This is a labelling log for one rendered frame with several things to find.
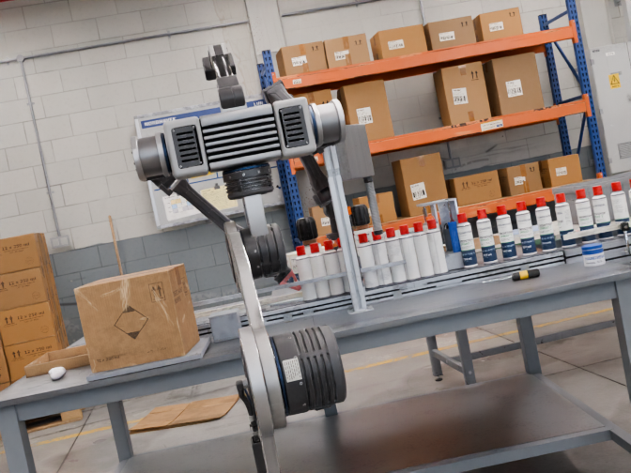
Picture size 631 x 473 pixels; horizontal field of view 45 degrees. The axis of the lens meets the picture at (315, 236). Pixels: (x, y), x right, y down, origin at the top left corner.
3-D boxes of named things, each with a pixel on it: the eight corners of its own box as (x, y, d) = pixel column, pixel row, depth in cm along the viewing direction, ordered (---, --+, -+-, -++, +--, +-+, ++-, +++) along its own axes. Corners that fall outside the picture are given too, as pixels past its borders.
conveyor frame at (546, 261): (556, 261, 292) (554, 249, 292) (566, 264, 281) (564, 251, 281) (128, 349, 287) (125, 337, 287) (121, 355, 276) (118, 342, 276)
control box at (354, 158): (375, 175, 278) (364, 123, 277) (352, 179, 264) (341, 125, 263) (351, 180, 283) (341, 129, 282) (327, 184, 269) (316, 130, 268)
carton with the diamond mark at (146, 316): (200, 340, 261) (184, 263, 260) (185, 356, 237) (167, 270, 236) (115, 357, 263) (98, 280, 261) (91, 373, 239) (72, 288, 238)
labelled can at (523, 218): (534, 253, 288) (525, 200, 287) (539, 254, 283) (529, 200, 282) (521, 256, 288) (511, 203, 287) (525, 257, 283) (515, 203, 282)
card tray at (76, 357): (126, 346, 295) (124, 336, 294) (111, 360, 269) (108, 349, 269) (49, 362, 294) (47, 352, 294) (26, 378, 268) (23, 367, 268)
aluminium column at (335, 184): (365, 308, 272) (329, 121, 268) (367, 310, 268) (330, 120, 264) (353, 311, 272) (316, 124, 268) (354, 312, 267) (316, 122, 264)
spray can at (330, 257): (344, 292, 286) (333, 238, 285) (346, 294, 281) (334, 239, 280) (330, 295, 286) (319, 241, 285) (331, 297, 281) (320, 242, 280)
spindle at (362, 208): (378, 264, 349) (366, 202, 347) (381, 266, 340) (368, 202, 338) (359, 268, 348) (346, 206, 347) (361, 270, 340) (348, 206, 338)
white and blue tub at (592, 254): (599, 262, 270) (595, 242, 270) (609, 263, 263) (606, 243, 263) (580, 266, 269) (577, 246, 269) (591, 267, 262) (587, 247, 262)
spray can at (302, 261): (317, 297, 286) (307, 244, 285) (316, 299, 281) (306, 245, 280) (304, 300, 286) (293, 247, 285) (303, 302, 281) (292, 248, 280)
